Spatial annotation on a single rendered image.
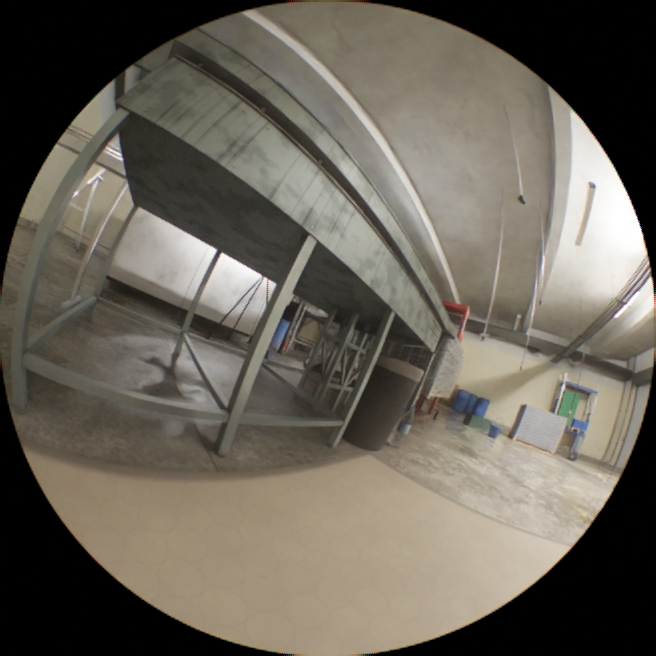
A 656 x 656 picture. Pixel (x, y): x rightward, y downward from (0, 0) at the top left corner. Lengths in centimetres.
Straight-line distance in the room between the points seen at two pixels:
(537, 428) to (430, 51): 810
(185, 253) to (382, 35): 445
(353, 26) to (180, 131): 410
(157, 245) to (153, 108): 269
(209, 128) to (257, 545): 91
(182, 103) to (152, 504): 87
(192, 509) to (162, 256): 303
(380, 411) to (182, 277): 286
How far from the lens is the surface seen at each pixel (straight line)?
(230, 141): 68
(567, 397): 1080
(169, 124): 68
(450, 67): 440
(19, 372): 76
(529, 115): 466
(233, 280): 346
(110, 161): 206
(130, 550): 42
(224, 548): 45
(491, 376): 1143
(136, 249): 327
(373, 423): 137
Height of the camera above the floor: 51
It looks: 4 degrees up
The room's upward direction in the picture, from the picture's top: 23 degrees clockwise
